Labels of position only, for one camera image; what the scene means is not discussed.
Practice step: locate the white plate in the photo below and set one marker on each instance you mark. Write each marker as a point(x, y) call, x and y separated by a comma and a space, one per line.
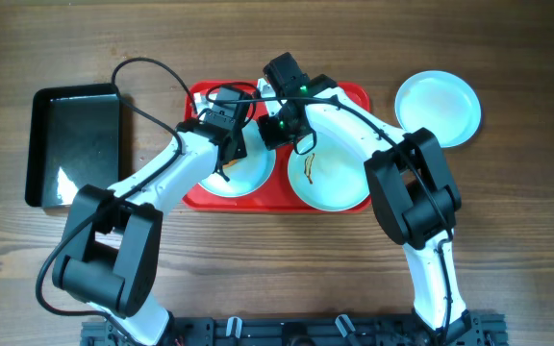
point(248, 174)
point(325, 176)
point(440, 102)

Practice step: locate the orange sponge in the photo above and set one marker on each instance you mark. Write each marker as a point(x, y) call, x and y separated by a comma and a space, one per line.
point(230, 164)

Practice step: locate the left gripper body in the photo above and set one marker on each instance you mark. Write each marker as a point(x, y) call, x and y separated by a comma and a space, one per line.
point(232, 150)

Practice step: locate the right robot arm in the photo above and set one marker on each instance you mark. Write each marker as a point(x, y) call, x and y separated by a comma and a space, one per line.
point(412, 191)

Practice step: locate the black water basin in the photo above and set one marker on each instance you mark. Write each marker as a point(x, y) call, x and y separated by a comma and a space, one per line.
point(74, 141)

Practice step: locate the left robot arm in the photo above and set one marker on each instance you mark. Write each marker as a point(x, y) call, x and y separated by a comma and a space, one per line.
point(108, 255)

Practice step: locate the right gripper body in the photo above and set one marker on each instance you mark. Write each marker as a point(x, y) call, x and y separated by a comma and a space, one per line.
point(279, 132)

